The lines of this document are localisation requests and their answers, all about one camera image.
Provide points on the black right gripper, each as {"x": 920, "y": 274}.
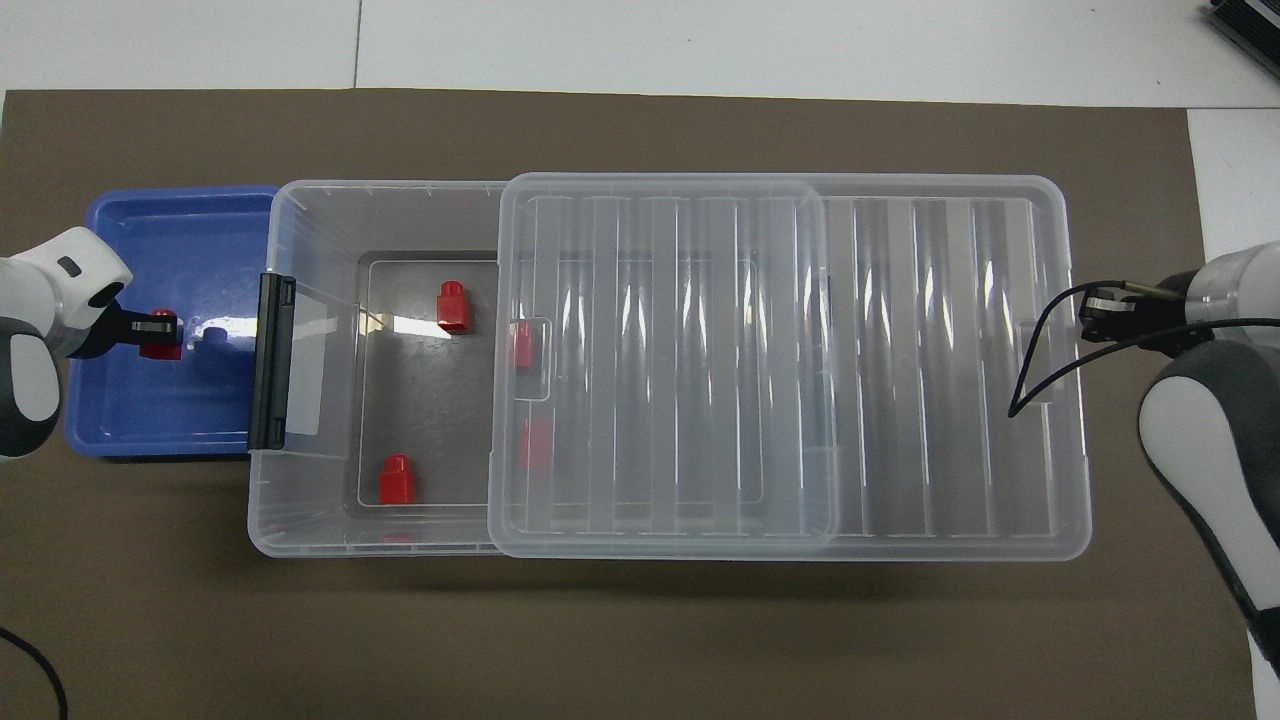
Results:
{"x": 1170, "y": 320}

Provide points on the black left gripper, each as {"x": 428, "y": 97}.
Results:
{"x": 112, "y": 330}

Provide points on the red toy block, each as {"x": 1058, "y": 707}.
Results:
{"x": 535, "y": 445}
{"x": 453, "y": 308}
{"x": 523, "y": 346}
{"x": 396, "y": 482}
{"x": 160, "y": 350}

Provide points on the clear ribbed plastic lid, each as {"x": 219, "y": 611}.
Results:
{"x": 950, "y": 400}

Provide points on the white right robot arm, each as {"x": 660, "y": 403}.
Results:
{"x": 1190, "y": 430}

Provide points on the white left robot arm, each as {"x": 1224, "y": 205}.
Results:
{"x": 40, "y": 300}

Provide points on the blue plastic tray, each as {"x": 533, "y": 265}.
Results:
{"x": 170, "y": 410}

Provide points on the clear plastic storage box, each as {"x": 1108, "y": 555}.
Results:
{"x": 320, "y": 500}

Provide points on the dark ribbed device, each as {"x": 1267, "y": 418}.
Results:
{"x": 1250, "y": 30}

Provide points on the brown paper table mat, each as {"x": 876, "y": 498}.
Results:
{"x": 600, "y": 640}

